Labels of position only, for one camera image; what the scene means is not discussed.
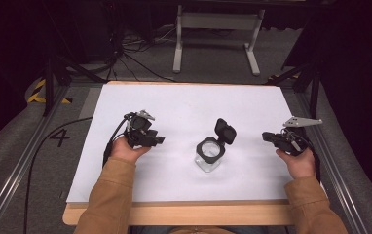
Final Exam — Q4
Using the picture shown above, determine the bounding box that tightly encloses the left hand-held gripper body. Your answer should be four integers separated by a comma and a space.
124, 109, 159, 148

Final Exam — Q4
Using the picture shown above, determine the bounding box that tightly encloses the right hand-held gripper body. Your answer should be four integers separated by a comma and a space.
271, 116, 323, 157

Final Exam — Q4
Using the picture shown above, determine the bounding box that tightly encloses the clear jar with black lid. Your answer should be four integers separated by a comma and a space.
194, 118, 238, 174

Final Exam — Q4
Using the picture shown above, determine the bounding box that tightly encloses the person's left hand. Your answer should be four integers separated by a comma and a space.
110, 135, 152, 163

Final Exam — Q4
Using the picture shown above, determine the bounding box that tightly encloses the person's right hand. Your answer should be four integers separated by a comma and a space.
275, 147, 316, 180

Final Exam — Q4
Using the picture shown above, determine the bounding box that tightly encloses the white paper sheet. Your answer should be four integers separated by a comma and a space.
66, 84, 327, 204

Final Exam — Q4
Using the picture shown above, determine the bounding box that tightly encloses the black tripod stand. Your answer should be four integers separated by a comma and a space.
265, 58, 321, 120
42, 48, 108, 117

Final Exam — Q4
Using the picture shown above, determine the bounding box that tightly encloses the yellow black hazard tape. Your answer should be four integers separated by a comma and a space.
26, 78, 73, 105

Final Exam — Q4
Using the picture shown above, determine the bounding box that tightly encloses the white metal stand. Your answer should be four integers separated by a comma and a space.
172, 4, 266, 77

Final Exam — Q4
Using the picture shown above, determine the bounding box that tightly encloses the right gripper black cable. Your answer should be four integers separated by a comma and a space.
299, 133, 322, 183

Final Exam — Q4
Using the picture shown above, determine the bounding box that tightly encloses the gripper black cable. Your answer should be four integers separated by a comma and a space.
22, 116, 133, 234
299, 133, 322, 183

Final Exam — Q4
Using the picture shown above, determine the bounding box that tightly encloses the aluminium rail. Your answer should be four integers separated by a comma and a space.
0, 85, 70, 234
295, 89, 370, 234

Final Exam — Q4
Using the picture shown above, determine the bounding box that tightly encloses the bundle of black floor cables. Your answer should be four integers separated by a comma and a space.
102, 19, 178, 84

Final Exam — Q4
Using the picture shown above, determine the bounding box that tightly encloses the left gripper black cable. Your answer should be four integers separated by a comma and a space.
22, 116, 133, 234

